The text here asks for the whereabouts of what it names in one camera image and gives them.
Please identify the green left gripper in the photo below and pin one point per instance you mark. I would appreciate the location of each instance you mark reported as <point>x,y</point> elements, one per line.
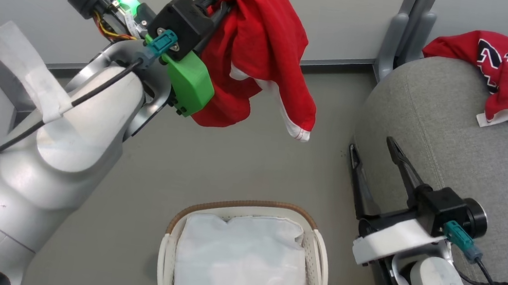
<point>191,80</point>

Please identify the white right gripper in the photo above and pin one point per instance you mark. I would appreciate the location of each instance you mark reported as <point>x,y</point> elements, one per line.
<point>393,239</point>

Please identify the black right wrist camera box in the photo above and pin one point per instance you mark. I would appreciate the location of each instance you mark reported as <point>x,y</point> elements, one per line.
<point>441,209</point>

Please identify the white tape strip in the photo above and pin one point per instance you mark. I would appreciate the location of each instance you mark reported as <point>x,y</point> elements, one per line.
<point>24,63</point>

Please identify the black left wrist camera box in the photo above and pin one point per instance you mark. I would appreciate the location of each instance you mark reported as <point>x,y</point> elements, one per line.
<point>181,20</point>

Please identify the red jersey white stripes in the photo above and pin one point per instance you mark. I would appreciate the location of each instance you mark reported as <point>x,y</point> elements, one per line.
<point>453,46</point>

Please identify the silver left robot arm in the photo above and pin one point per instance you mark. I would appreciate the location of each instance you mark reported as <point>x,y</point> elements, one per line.
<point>61,151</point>

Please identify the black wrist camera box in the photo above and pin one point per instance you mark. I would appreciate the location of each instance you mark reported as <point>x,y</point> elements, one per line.
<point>181,20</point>
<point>441,209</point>

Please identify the grey fabric sofa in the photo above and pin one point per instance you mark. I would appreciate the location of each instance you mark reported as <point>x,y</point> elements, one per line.
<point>491,169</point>

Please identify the grey partition post with foot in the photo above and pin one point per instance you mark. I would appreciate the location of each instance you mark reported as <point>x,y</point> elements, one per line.
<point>390,47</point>
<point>419,36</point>

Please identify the red shorts white hem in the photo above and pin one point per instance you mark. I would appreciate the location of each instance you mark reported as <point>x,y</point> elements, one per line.
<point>263,31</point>

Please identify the white laundry basket brown rim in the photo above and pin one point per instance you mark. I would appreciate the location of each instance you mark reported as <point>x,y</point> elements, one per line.
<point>317,263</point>

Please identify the grey metal partition foot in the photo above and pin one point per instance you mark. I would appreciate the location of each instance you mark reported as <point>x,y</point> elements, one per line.
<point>1,85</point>

